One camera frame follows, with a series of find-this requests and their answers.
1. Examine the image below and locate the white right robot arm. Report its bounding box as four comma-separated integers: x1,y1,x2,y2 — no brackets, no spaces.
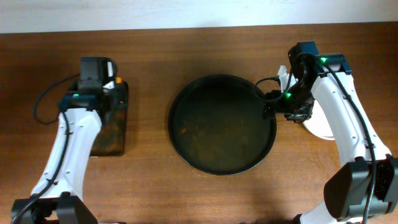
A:
261,42,397,224

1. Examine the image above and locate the black rectangular tray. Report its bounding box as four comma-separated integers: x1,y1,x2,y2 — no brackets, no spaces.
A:
63,80,129,157

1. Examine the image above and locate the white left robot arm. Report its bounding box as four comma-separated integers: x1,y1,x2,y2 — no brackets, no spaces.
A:
11,57,129,223

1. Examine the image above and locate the black round tray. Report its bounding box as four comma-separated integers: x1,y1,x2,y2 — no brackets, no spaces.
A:
168,75,277,175

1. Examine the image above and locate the pale grey plate bottom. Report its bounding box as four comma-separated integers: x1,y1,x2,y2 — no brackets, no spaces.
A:
303,100,335,141

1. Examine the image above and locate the black right camera cable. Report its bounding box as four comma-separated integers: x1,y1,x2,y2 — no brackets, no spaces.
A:
254,52,312,104

